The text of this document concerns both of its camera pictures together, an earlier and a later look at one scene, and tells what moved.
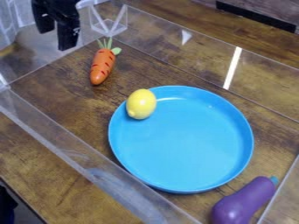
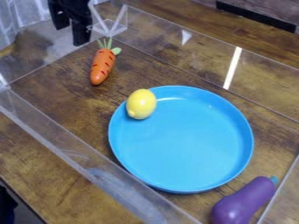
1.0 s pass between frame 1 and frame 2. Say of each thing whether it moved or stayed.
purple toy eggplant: stayed
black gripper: moved
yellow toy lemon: stayed
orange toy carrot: stayed
